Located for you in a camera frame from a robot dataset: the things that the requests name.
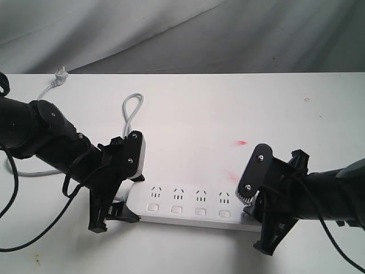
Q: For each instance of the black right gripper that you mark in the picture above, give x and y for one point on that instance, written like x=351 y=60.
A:
x=274 y=206

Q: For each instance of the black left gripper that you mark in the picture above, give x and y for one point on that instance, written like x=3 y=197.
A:
x=103 y=183

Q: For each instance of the white five-outlet power strip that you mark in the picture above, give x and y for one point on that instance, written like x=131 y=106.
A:
x=198 y=206

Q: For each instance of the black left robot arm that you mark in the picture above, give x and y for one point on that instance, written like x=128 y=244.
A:
x=40 y=129

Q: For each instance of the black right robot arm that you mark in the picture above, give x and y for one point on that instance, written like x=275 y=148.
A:
x=336 y=195

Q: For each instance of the grey backdrop cloth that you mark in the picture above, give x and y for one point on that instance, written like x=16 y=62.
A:
x=182 y=37

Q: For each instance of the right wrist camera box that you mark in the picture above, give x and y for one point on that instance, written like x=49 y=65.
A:
x=255 y=172

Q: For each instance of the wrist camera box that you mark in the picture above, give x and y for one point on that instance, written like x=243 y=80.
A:
x=255 y=172
x=133 y=155

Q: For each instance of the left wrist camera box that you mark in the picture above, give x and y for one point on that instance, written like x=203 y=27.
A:
x=133 y=155

